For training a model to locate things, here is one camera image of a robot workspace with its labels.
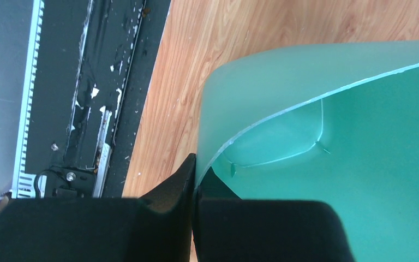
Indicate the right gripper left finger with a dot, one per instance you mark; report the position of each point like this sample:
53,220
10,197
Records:
154,227

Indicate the green plastic bin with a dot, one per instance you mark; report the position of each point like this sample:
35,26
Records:
335,123

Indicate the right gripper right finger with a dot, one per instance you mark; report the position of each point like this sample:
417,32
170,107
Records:
228,228

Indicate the aluminium frame rails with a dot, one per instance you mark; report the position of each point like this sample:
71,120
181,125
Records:
22,182

